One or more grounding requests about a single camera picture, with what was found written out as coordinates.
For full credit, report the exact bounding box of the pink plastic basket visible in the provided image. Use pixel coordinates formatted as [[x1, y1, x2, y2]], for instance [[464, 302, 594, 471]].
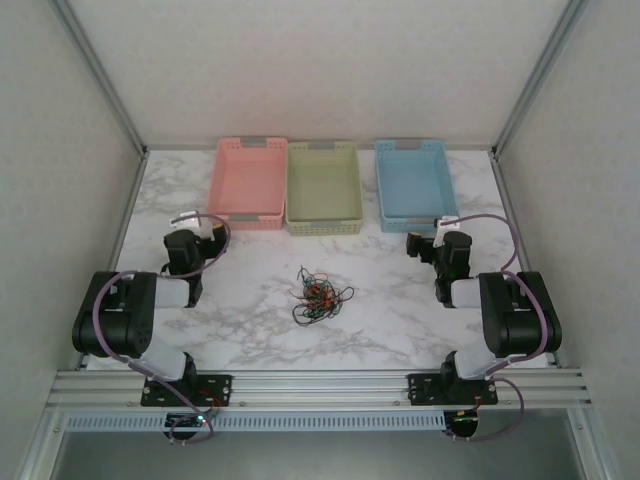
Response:
[[207, 135, 289, 232]]

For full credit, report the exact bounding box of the blue plastic basket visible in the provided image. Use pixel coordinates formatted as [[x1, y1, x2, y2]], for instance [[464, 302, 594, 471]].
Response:
[[374, 138, 460, 234]]

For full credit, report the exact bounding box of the green plastic basket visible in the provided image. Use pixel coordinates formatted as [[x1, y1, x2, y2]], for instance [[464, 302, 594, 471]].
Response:
[[284, 140, 365, 237]]

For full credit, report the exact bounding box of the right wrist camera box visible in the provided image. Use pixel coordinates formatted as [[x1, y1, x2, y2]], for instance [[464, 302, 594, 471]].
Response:
[[432, 213, 460, 250]]

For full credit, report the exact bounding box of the aluminium table side rail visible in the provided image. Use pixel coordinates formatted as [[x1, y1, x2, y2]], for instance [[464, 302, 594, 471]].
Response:
[[491, 149, 561, 369], [77, 149, 150, 372]]

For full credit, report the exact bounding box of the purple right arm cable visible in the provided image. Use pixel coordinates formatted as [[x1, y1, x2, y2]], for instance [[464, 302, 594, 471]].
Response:
[[451, 213, 549, 444]]

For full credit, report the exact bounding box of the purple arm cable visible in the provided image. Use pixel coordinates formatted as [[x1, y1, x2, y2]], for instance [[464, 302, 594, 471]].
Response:
[[92, 212, 233, 445], [451, 213, 549, 444]]

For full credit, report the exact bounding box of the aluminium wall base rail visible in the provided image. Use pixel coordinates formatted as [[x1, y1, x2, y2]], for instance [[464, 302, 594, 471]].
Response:
[[143, 143, 497, 153]]

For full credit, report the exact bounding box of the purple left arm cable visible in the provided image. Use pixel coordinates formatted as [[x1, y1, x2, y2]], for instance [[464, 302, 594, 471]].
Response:
[[92, 212, 233, 445]]

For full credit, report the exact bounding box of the aluminium mounting rail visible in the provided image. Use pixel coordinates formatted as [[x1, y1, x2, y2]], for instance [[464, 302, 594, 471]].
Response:
[[47, 368, 594, 412]]

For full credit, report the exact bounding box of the aluminium frame post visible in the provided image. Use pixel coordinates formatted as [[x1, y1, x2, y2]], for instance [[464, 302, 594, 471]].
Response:
[[491, 0, 596, 160], [51, 0, 150, 157]]

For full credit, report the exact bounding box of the grey slotted cable duct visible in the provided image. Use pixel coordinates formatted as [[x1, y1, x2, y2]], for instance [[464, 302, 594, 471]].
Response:
[[64, 412, 446, 432]]

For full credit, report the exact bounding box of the aluminium frame leg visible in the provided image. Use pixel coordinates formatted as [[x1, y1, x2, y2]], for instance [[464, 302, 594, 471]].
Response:
[[567, 408, 622, 480], [14, 408, 70, 480]]

